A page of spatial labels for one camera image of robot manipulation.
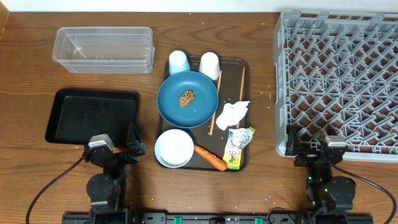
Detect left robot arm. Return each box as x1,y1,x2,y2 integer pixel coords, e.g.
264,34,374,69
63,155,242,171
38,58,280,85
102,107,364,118
82,123,146,223

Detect black waste tray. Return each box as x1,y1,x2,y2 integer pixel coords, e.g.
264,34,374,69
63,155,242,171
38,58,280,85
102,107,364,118
45,88,139,147

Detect dark blue plate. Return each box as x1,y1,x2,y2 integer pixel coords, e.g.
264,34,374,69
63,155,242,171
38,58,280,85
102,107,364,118
157,71,219,128

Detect dark brown serving tray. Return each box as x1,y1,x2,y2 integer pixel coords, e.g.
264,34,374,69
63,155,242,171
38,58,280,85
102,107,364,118
154,55,251,172

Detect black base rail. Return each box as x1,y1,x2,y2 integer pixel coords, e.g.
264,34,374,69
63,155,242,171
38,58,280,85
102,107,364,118
61,212,375,224

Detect brown textured food piece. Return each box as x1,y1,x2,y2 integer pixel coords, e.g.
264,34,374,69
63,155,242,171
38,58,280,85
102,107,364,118
178,90,195,108

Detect white cup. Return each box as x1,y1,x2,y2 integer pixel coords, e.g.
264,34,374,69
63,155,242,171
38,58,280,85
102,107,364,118
199,52,220,80

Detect left wooden chopstick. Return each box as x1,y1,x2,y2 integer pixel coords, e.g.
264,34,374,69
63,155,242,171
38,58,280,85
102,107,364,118
209,70,223,136

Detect orange carrot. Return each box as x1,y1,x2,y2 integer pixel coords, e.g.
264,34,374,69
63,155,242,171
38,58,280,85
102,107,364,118
194,145,227,171

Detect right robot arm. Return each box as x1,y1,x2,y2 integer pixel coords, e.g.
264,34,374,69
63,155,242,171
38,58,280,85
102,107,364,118
285,125,356,223

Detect light blue cup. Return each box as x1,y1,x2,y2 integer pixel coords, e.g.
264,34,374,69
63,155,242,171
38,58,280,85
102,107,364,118
169,50,190,75

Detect light blue bowl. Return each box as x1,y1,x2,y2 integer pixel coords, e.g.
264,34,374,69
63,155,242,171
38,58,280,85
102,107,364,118
154,129,195,169

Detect green foil snack wrapper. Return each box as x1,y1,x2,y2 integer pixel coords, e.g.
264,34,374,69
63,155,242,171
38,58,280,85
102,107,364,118
223,127,256,170

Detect crumpled white napkin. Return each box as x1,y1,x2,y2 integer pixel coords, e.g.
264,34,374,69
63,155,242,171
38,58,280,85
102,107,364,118
216,101,250,131

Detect white rice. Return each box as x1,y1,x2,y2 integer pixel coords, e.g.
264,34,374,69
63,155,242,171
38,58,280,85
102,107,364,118
159,129,194,166

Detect clear plastic bin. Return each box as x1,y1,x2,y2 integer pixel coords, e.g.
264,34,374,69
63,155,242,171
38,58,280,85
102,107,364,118
52,27,155,74

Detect grey dishwasher rack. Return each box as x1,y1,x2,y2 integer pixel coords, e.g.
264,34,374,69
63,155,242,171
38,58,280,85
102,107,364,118
273,10,397,163

